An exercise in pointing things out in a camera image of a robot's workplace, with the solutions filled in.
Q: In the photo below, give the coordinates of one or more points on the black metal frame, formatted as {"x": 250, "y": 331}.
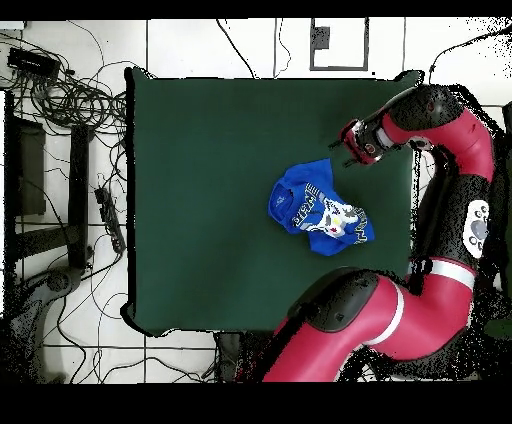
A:
{"x": 78, "y": 180}

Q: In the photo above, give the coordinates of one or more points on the grey square floor frame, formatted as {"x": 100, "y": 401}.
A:
{"x": 366, "y": 44}

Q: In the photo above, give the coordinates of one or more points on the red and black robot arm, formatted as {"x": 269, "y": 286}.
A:
{"x": 420, "y": 320}

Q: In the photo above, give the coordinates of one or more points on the dark green table cloth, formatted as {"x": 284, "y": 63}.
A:
{"x": 200, "y": 160}

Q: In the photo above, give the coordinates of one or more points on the blue printed t-shirt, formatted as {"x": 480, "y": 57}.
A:
{"x": 304, "y": 176}

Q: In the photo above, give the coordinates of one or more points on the black electronics box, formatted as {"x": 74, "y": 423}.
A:
{"x": 34, "y": 62}

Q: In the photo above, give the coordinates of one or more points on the black floor stand base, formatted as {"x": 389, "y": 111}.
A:
{"x": 60, "y": 280}

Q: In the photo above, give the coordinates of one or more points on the black power strip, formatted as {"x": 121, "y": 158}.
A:
{"x": 110, "y": 220}

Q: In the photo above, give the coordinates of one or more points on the small grey box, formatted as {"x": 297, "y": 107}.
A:
{"x": 320, "y": 37}

